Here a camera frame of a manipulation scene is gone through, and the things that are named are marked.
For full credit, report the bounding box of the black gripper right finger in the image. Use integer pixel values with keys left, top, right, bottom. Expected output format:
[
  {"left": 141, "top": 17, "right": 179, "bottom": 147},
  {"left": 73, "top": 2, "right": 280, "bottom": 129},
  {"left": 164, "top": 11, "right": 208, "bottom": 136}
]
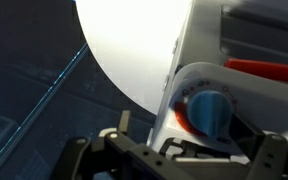
[{"left": 250, "top": 133, "right": 288, "bottom": 180}]

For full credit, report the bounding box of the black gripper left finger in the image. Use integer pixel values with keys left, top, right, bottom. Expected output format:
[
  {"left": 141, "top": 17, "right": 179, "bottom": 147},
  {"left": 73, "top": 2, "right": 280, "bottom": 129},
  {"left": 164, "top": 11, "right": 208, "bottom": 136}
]
[{"left": 55, "top": 110, "right": 198, "bottom": 180}]

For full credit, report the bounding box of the blue knob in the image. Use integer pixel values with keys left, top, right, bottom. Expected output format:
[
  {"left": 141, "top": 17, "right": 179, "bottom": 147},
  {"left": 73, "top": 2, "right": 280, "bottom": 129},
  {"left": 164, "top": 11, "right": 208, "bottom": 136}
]
[{"left": 187, "top": 89, "right": 234, "bottom": 138}]

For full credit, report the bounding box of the grey toy stove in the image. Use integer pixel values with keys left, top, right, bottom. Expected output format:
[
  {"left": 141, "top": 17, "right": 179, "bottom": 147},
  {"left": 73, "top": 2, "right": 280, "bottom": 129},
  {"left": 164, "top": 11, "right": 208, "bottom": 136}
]
[{"left": 146, "top": 0, "right": 288, "bottom": 168}]

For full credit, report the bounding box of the oven door with glass window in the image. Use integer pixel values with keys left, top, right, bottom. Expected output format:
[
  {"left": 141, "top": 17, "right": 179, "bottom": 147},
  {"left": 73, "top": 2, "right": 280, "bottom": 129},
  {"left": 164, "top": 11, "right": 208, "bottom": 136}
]
[{"left": 218, "top": 0, "right": 288, "bottom": 88}]

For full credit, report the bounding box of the red oven door handle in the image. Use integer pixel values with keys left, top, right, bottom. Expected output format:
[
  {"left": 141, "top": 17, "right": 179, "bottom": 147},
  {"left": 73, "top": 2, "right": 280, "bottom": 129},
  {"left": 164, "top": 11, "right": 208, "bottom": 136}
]
[{"left": 223, "top": 58, "right": 288, "bottom": 86}]

